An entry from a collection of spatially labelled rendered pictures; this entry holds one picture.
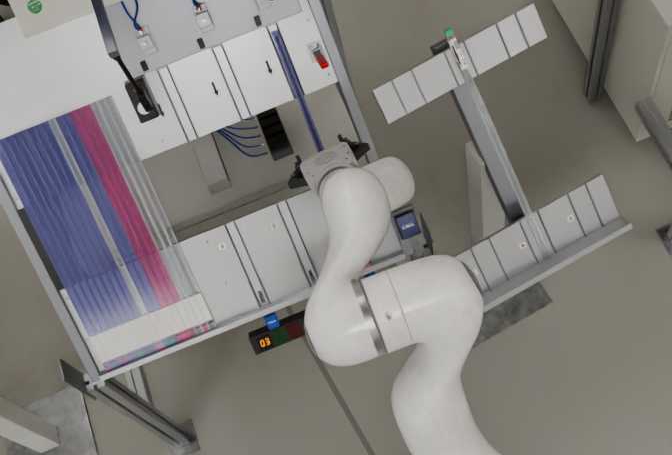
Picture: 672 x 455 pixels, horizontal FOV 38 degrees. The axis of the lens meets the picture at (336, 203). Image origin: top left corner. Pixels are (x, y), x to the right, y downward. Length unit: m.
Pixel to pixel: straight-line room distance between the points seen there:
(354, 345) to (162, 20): 0.81
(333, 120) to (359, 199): 1.01
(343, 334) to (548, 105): 1.85
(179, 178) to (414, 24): 1.15
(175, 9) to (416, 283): 0.79
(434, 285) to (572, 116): 1.78
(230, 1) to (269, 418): 1.28
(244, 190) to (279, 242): 0.30
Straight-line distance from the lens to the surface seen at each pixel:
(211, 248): 1.94
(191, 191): 2.24
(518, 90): 2.98
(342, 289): 1.22
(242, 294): 1.97
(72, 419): 2.83
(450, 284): 1.21
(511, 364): 2.64
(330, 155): 1.79
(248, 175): 2.22
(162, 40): 1.79
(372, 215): 1.24
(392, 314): 1.20
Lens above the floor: 2.55
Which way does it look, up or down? 64 degrees down
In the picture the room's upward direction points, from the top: 20 degrees counter-clockwise
